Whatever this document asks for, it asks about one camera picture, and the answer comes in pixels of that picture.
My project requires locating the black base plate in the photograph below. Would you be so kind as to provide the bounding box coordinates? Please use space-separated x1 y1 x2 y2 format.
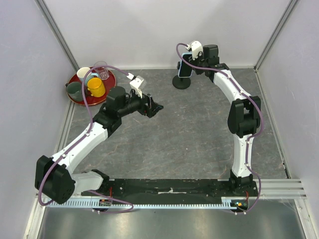
81 178 259 205

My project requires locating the clear glass tumbler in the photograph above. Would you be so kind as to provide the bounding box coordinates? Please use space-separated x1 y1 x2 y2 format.
94 61 109 81

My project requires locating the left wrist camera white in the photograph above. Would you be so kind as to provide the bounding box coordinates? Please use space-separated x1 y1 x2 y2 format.
127 73 147 99

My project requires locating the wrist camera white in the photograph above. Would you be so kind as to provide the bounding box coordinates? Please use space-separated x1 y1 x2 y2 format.
127 73 147 99
186 40 203 60

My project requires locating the yellow mug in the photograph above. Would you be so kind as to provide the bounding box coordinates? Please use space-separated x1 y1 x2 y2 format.
87 77 106 98

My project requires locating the phone with light blue case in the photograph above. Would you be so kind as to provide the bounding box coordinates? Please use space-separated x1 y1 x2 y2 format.
178 53 192 78

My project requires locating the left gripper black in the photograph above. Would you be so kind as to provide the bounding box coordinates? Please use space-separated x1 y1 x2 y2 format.
118 89 163 118

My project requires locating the light blue cable duct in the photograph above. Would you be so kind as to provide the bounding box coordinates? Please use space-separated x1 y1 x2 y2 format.
48 197 238 210

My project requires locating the white cup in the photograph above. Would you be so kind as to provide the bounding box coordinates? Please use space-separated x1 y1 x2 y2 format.
77 67 93 85

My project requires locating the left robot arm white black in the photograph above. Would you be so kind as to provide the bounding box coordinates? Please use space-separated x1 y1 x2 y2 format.
35 87 163 206

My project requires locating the black phone stand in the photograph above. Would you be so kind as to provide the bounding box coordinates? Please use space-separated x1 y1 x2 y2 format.
172 62 191 90

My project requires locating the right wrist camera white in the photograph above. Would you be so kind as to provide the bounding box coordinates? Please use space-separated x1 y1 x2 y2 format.
186 40 203 60

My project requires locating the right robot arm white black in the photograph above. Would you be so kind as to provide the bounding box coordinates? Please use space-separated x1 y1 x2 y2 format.
187 41 263 196

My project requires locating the dark green mug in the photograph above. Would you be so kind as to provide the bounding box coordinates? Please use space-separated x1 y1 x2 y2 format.
66 82 83 102

